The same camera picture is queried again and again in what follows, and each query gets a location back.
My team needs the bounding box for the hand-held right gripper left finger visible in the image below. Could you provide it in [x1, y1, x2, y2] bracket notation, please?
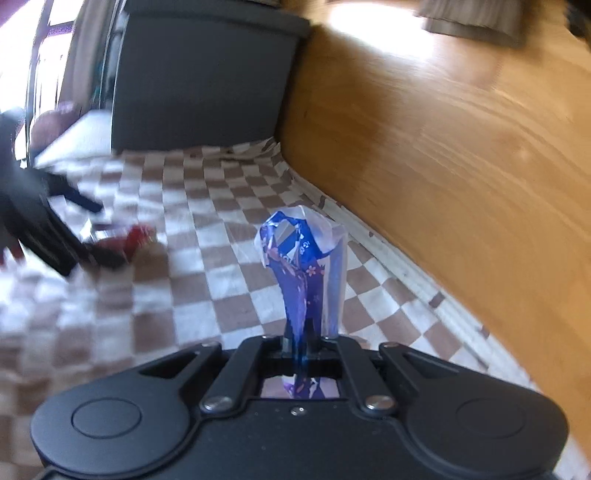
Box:
[137, 336, 297, 413]

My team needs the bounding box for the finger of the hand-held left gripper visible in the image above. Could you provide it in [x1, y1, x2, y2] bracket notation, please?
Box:
[25, 200, 129, 278]
[44, 172, 106, 214]

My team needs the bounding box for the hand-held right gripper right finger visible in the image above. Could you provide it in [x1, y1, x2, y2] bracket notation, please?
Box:
[321, 337, 459, 414]

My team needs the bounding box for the red box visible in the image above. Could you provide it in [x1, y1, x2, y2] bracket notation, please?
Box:
[91, 223, 158, 265]

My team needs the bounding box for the purple snack wrapper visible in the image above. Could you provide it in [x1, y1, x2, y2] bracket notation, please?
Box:
[254, 205, 348, 400]

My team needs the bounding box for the grey seat cushion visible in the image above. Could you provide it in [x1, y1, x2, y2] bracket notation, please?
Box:
[34, 111, 114, 169]

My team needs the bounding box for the pink cushion pile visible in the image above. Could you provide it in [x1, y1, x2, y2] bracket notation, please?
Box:
[31, 104, 77, 149]

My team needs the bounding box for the beige curtain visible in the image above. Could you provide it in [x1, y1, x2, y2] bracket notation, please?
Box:
[58, 0, 112, 117]

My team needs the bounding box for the grey storage box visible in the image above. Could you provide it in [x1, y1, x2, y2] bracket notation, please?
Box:
[110, 0, 311, 156]

